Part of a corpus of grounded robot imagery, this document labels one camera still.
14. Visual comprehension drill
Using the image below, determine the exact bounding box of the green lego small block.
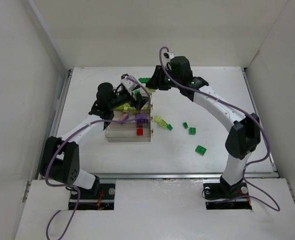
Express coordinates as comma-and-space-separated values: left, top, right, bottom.
134, 90, 141, 96

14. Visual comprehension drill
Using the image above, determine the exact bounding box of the pale lime lego 2x2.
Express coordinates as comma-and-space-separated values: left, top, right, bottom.
115, 103, 135, 111
153, 115, 162, 123

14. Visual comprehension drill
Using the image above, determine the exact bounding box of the long green lego brick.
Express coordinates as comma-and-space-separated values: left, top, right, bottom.
138, 77, 151, 84

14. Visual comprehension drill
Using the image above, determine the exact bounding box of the purple arch lego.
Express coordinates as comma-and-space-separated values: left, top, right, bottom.
135, 113, 149, 124

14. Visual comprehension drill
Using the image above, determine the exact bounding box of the red lego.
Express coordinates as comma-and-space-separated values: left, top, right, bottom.
136, 128, 144, 136

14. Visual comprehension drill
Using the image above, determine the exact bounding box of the lime lego long brick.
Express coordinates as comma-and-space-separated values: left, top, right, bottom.
158, 119, 168, 129

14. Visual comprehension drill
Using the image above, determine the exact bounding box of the small dark green lego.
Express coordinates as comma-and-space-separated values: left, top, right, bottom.
167, 124, 173, 131

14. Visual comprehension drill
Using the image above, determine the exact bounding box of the small green lego sloped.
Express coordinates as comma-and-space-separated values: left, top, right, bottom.
182, 122, 188, 129

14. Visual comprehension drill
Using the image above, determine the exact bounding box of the green lego 2x2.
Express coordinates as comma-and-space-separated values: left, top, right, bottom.
188, 127, 196, 135

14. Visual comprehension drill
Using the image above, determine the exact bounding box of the pale green curved lego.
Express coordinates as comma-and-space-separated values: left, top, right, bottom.
145, 87, 156, 94

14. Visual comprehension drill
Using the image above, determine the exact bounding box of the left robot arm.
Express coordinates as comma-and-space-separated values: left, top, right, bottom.
39, 78, 151, 195

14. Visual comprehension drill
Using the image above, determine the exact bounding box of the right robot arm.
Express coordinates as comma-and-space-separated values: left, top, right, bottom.
146, 53, 261, 200

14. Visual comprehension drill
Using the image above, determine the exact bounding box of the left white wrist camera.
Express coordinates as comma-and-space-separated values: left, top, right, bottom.
120, 74, 139, 95

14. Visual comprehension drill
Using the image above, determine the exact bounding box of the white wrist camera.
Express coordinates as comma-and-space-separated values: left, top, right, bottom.
163, 52, 176, 63
120, 74, 139, 95

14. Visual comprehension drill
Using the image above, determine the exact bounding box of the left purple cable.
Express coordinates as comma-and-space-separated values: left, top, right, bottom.
44, 74, 153, 240

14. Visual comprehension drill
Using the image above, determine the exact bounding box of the purple cable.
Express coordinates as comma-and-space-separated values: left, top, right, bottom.
44, 74, 153, 240
158, 45, 281, 212

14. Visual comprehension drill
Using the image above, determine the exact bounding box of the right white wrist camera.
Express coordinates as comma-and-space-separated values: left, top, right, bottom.
163, 52, 176, 63

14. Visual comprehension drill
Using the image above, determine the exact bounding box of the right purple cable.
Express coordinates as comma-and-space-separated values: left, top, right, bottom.
158, 45, 281, 212

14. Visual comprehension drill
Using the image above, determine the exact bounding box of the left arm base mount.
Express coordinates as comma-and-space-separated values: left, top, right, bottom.
76, 181, 116, 211

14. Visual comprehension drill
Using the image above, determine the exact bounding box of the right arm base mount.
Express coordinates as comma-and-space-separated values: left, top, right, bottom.
201, 182, 252, 210

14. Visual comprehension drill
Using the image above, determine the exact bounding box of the aluminium rail front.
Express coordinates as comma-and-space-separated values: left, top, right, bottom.
95, 171, 279, 180

